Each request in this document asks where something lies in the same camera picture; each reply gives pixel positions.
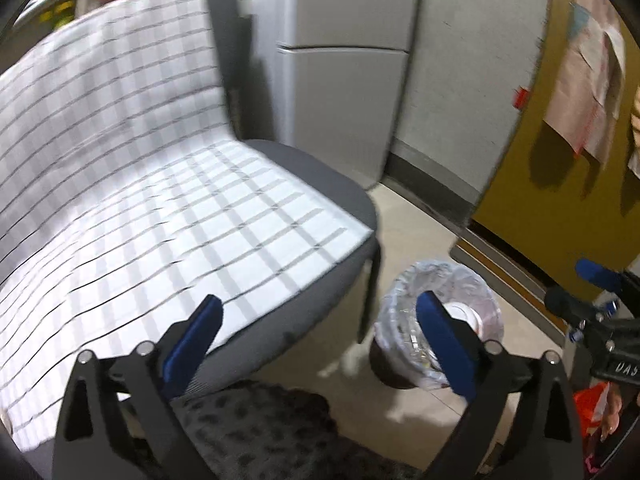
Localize person's right hand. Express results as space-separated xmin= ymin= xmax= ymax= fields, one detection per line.
xmin=600 ymin=384 xmax=623 ymax=442

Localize yellow-brown door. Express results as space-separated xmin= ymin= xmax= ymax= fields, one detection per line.
xmin=469 ymin=0 xmax=639 ymax=300

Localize leopard print fabric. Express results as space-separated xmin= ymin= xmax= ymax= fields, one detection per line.
xmin=170 ymin=380 xmax=421 ymax=480

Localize bin with silver liner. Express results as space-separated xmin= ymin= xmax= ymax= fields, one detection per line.
xmin=369 ymin=260 xmax=504 ymax=396

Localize papers hanging on door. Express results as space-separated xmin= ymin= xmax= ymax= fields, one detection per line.
xmin=544 ymin=0 xmax=626 ymax=166

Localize white black-grid cloth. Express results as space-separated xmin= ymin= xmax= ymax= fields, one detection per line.
xmin=1 ymin=0 xmax=372 ymax=452

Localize grey refrigerator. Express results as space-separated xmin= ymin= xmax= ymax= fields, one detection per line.
xmin=209 ymin=0 xmax=426 ymax=191

